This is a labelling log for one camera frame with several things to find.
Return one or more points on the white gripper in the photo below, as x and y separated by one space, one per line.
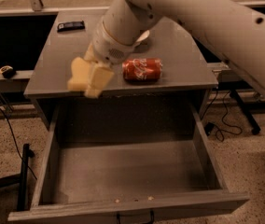
106 48

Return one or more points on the yellow sponge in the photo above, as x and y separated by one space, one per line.
80 72

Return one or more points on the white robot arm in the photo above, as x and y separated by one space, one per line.
234 33

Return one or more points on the open grey top drawer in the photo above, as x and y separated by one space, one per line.
127 155

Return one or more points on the red cola can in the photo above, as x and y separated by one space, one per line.
143 69

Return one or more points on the black snack bar wrapper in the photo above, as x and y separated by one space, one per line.
70 26

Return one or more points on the white paper bowl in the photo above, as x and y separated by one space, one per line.
142 37

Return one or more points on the grey cabinet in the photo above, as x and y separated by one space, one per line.
183 67

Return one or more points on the black tape measure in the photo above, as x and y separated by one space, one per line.
7 71

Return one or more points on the black metal stand left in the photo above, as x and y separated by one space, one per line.
21 178

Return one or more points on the black drawer handle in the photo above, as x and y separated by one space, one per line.
140 218

